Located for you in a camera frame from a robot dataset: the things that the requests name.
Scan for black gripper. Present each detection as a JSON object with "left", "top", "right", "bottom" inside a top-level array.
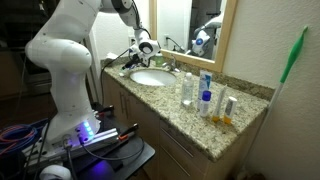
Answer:
[{"left": 125, "top": 54, "right": 145, "bottom": 68}]

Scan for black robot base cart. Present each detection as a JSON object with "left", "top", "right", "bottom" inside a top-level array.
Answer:
[{"left": 23, "top": 103, "right": 155, "bottom": 180}]

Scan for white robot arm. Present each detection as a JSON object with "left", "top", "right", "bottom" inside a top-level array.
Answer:
[{"left": 26, "top": 0, "right": 160, "bottom": 148}]

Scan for white bottle blue cap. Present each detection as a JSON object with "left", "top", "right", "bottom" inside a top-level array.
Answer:
[{"left": 199, "top": 90, "right": 211, "bottom": 117}]

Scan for white tube orange cap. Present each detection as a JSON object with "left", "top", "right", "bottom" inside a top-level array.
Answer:
[{"left": 223, "top": 96, "right": 237, "bottom": 124}]

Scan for white oval sink basin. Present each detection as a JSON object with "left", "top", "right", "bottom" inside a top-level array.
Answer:
[{"left": 130, "top": 69, "right": 176, "bottom": 86}]

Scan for green soap dispenser bottle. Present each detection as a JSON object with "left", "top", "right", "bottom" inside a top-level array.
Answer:
[{"left": 154, "top": 51, "right": 164, "bottom": 67}]

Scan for white paper packets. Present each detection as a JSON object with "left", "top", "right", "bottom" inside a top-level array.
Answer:
[{"left": 106, "top": 52, "right": 118, "bottom": 60}]

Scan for chrome faucet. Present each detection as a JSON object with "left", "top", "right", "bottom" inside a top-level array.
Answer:
[{"left": 162, "top": 55, "right": 179, "bottom": 72}]

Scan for white door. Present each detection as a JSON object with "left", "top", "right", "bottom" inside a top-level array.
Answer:
[{"left": 83, "top": 36, "right": 103, "bottom": 103}]

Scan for clear plastic bottle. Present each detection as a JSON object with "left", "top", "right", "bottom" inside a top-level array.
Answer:
[{"left": 181, "top": 72, "right": 194, "bottom": 106}]

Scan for wood framed mirror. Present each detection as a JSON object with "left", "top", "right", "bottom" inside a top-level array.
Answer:
[{"left": 149, "top": 0, "right": 238, "bottom": 72}]

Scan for white blue lotion tube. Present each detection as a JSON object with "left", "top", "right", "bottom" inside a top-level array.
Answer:
[{"left": 197, "top": 70, "right": 212, "bottom": 108}]

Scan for slim white orange tube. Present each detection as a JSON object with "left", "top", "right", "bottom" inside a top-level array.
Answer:
[{"left": 212, "top": 85, "right": 227, "bottom": 122}]

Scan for wooden vanity cabinet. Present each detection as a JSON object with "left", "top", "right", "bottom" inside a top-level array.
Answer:
[{"left": 103, "top": 68, "right": 268, "bottom": 180}]

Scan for white wall outlet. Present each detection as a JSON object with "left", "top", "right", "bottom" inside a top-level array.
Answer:
[{"left": 128, "top": 35, "right": 136, "bottom": 46}]

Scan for red blue cable coil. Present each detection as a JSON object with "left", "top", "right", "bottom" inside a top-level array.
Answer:
[{"left": 0, "top": 118, "right": 51, "bottom": 158}]

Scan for green white broom handle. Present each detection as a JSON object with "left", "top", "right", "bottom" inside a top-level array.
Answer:
[{"left": 239, "top": 25, "right": 309, "bottom": 173}]

